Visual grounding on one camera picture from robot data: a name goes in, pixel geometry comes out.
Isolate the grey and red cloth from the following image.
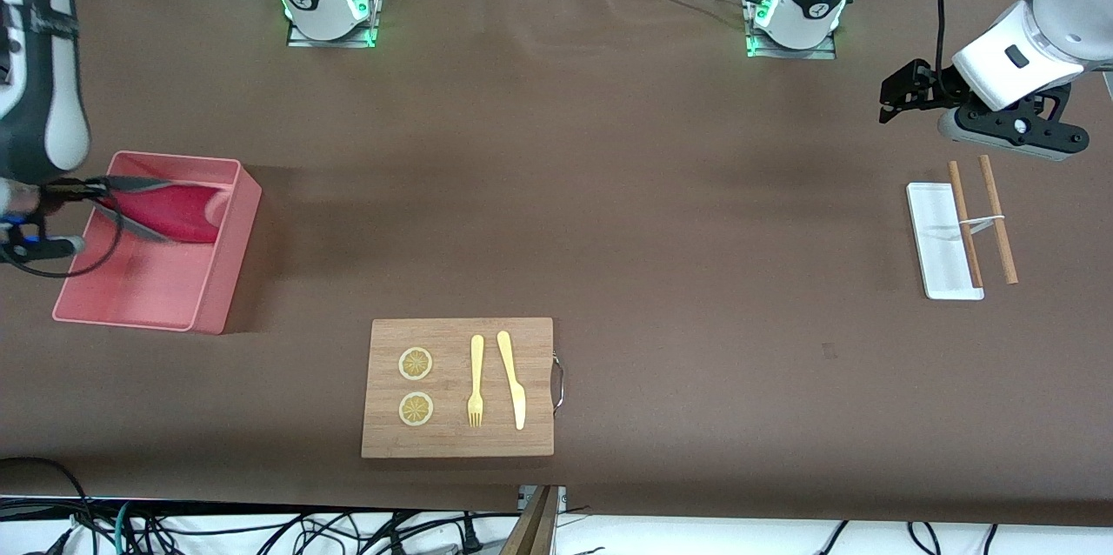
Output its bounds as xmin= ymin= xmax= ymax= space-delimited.
xmin=97 ymin=176 xmax=231 ymax=244

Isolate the pink plastic bin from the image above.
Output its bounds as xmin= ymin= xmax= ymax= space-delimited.
xmin=52 ymin=150 xmax=263 ymax=336

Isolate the white rectangular tray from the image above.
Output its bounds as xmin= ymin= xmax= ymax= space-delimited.
xmin=906 ymin=182 xmax=985 ymax=301

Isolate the lemon slice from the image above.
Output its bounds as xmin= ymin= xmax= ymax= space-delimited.
xmin=398 ymin=392 xmax=435 ymax=428
xmin=398 ymin=347 xmax=434 ymax=382

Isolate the yellow fork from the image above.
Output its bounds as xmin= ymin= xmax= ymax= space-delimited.
xmin=467 ymin=334 xmax=485 ymax=429

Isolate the wooden cutting board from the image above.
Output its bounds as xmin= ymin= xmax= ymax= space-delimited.
xmin=361 ymin=318 xmax=555 ymax=458

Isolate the yellow knife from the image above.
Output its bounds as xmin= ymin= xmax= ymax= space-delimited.
xmin=497 ymin=330 xmax=527 ymax=431

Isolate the wooden plank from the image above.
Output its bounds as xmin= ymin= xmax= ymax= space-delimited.
xmin=500 ymin=485 xmax=559 ymax=555

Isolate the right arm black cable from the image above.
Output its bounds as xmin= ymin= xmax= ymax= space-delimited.
xmin=0 ymin=198 xmax=123 ymax=278

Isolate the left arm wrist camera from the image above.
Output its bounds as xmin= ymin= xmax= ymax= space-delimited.
xmin=937 ymin=81 xmax=1090 ymax=162

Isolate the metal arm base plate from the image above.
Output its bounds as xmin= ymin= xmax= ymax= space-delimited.
xmin=744 ymin=0 xmax=838 ymax=60
xmin=287 ymin=0 xmax=380 ymax=48

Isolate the black looped floor cable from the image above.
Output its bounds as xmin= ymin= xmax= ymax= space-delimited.
xmin=0 ymin=457 xmax=90 ymax=555

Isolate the small metal bracket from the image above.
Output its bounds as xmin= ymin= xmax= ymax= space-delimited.
xmin=518 ymin=485 xmax=568 ymax=511

